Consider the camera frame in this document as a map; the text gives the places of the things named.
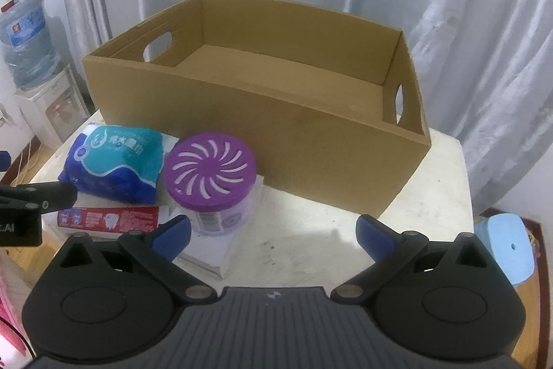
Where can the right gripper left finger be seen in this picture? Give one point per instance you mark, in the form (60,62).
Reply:
(135,268)

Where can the white flat box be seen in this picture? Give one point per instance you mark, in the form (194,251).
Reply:
(209,252)

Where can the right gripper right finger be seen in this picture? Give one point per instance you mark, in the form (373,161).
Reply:
(394,254)

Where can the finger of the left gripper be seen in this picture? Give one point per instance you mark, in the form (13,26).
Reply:
(48,196)

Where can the brown cardboard box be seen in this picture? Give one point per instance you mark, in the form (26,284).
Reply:
(328,102)

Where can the light blue plastic stool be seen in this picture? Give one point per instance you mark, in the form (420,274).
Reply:
(506,238)

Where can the red toothpaste tube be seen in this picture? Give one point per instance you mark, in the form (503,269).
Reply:
(113,219)

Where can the purple lid air freshener jar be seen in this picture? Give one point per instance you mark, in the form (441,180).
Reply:
(211,176)

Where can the blue wet wipes pack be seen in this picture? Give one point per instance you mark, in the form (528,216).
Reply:
(116,163)

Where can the blue water jug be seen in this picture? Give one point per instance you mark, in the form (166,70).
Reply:
(26,44)

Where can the white water dispenser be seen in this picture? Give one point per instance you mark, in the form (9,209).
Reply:
(55,109)

